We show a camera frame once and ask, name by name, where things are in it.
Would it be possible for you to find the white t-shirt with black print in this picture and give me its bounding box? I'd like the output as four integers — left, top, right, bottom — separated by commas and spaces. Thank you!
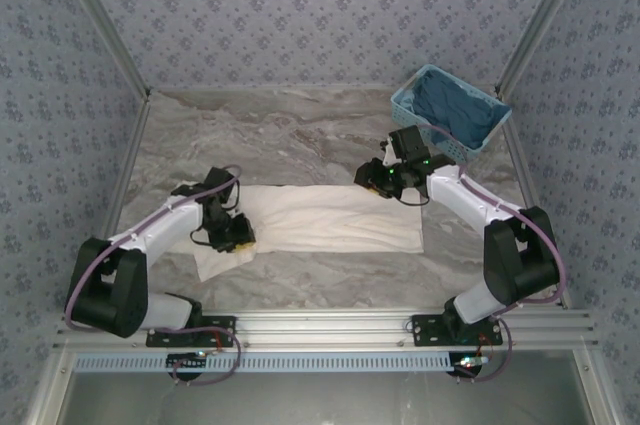
169, 177, 426, 284

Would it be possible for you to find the light blue plastic basket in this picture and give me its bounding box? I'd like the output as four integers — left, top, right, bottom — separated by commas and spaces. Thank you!
389, 63, 512, 165

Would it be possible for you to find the blue t-shirt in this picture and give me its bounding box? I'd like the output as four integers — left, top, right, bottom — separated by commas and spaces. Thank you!
412, 72, 494, 149

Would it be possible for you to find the small black circuit board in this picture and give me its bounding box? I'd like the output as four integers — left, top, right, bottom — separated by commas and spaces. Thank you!
167, 352, 209, 372
448, 352, 489, 377

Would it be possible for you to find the grey metal panel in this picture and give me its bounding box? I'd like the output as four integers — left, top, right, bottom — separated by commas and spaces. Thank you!
24, 349, 621, 425

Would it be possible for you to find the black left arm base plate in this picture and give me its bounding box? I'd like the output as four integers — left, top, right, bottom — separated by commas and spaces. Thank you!
145, 315, 237, 348

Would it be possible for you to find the aluminium table edge rail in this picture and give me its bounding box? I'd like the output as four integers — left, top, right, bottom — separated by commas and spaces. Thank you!
77, 94, 152, 314
502, 119, 572, 309

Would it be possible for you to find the aluminium mounting rail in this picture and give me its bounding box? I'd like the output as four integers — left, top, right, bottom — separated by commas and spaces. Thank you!
52, 309, 599, 350

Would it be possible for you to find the light blue slotted cable duct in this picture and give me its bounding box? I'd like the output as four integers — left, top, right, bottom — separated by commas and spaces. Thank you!
73, 350, 451, 374

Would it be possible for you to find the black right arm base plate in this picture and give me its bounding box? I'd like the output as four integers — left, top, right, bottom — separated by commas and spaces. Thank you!
410, 314, 504, 348

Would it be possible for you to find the aluminium frame post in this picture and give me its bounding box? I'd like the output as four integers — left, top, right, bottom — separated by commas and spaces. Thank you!
49, 0, 152, 97
494, 0, 596, 94

